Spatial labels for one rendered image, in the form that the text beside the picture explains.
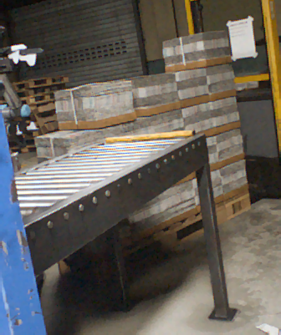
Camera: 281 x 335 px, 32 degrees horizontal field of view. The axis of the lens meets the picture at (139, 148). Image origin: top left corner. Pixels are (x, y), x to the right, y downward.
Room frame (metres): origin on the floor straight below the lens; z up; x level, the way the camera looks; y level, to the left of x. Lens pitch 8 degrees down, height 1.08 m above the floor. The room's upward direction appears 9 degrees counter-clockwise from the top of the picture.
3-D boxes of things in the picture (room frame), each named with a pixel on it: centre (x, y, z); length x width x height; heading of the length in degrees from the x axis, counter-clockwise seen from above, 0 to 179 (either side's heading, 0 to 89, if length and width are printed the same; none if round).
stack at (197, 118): (3.07, 0.03, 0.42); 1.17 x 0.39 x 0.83; 132
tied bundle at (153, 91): (3.16, -0.06, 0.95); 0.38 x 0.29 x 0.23; 43
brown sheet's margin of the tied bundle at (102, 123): (2.80, 0.14, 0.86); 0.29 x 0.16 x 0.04; 132
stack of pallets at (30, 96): (9.64, 1.85, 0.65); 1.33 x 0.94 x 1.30; 155
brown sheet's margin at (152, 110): (3.16, -0.06, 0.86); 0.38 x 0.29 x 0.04; 43
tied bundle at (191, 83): (3.36, -0.28, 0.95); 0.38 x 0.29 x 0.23; 43
